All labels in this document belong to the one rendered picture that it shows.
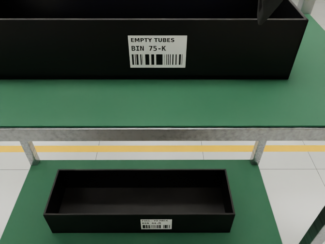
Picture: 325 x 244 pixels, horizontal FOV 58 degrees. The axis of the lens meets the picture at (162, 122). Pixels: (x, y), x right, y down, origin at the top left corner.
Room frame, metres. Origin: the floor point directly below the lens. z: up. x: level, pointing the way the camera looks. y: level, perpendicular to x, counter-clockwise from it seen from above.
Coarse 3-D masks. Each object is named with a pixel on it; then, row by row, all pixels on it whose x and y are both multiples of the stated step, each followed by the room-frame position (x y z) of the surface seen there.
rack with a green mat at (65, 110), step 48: (0, 96) 0.39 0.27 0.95; (48, 96) 0.39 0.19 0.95; (96, 96) 0.39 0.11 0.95; (144, 96) 0.39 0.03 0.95; (192, 96) 0.39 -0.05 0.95; (240, 96) 0.39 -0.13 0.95; (288, 96) 0.39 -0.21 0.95; (48, 192) 0.61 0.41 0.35; (240, 192) 0.61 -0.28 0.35; (0, 240) 0.43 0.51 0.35; (48, 240) 0.43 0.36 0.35; (96, 240) 0.43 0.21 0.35; (144, 240) 0.43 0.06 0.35; (192, 240) 0.43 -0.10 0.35; (240, 240) 0.43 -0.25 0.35
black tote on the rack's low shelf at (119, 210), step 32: (64, 192) 0.60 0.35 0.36; (96, 192) 0.60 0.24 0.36; (128, 192) 0.60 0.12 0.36; (160, 192) 0.60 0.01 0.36; (192, 192) 0.60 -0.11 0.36; (224, 192) 0.57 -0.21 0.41; (64, 224) 0.46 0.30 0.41; (96, 224) 0.46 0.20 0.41; (128, 224) 0.46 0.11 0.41; (160, 224) 0.46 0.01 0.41; (192, 224) 0.46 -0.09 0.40; (224, 224) 0.46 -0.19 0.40
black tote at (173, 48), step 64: (0, 0) 0.61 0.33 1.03; (64, 0) 0.61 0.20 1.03; (128, 0) 0.61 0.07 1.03; (192, 0) 0.61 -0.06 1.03; (256, 0) 0.61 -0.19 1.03; (0, 64) 0.44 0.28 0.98; (64, 64) 0.44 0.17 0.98; (128, 64) 0.44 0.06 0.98; (192, 64) 0.44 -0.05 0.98; (256, 64) 0.44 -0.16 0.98
